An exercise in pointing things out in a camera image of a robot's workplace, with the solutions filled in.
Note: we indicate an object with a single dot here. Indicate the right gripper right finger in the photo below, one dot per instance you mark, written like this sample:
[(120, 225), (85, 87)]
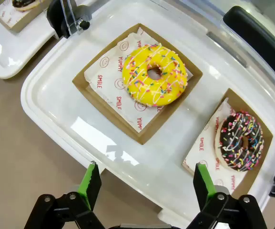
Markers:
[(204, 188)]

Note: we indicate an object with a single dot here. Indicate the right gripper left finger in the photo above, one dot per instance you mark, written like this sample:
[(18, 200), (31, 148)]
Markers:
[(89, 186)]

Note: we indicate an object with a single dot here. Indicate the yellow frosted donut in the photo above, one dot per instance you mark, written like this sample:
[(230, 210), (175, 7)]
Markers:
[(81, 82)]

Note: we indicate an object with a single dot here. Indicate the yellow sprinkled donut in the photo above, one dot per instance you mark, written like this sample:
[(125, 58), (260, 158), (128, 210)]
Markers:
[(137, 90)]

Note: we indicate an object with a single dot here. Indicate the white printed paper liner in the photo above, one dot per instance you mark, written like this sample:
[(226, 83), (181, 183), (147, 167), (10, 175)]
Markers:
[(6, 14), (104, 78), (199, 155)]

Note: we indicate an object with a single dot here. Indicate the chocolate rainbow sprinkle donut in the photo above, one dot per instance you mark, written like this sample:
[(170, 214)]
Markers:
[(230, 133)]

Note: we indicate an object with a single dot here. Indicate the sprinkled chocolate donut in box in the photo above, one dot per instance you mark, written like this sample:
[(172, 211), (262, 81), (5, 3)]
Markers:
[(237, 101)]

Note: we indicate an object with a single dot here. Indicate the chocolate nut donut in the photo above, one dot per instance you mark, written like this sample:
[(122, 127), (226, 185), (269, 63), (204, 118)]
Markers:
[(23, 3)]

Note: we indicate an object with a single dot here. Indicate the white display tray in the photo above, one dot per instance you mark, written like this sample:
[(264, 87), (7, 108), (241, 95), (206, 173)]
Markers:
[(56, 95), (8, 52)]

